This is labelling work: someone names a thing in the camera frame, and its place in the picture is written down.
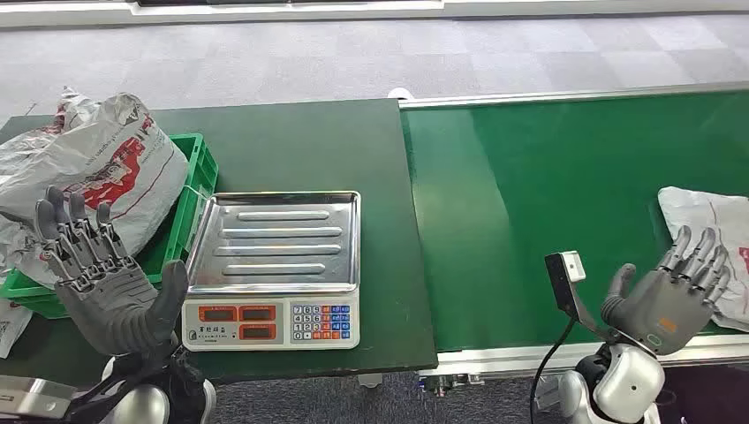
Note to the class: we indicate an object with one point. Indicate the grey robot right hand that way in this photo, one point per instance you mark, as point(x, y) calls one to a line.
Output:
point(661, 310)

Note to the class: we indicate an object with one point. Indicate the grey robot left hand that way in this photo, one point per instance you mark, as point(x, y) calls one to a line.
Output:
point(111, 304)

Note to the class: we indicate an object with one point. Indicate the grey courier bag package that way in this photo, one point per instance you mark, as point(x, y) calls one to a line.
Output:
point(702, 210)

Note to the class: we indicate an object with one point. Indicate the large grey red-print package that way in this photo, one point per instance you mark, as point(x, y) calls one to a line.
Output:
point(88, 146)

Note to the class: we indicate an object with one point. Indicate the green conveyor belt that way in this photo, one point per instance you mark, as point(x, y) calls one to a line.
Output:
point(526, 205)

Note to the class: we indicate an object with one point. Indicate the crumpled white red package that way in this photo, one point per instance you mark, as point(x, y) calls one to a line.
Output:
point(73, 108)

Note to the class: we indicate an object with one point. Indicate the white paper with code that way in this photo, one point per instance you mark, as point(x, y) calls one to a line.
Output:
point(12, 327)

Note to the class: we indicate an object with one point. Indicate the green plastic crate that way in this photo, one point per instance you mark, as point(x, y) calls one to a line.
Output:
point(196, 175)

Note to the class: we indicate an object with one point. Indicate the white electronic scale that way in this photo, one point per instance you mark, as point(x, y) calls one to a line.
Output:
point(269, 322)

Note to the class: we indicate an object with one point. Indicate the steel scale tray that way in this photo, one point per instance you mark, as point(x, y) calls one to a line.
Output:
point(281, 246)

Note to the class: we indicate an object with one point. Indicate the dark green table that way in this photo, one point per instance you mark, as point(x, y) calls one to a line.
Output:
point(304, 146)

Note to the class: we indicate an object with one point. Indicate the white table foot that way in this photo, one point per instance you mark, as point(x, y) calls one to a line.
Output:
point(370, 380)

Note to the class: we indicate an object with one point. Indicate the white baseboard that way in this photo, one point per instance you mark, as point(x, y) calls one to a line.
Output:
point(526, 9)

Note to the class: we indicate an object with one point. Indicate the white round cap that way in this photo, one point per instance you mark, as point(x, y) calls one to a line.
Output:
point(401, 93)

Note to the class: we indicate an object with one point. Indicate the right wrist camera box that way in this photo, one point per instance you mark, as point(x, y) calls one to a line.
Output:
point(562, 287)

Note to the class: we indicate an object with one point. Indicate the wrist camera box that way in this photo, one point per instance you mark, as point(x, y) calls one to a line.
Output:
point(29, 395)
point(562, 287)

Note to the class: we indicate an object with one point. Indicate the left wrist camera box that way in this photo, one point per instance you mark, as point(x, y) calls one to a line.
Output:
point(29, 395)

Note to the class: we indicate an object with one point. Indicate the metal conveyor leg bracket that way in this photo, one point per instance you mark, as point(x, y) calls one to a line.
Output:
point(547, 395)

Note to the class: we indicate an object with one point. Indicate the metal bracket under conveyor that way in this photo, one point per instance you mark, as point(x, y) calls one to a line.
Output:
point(444, 383)

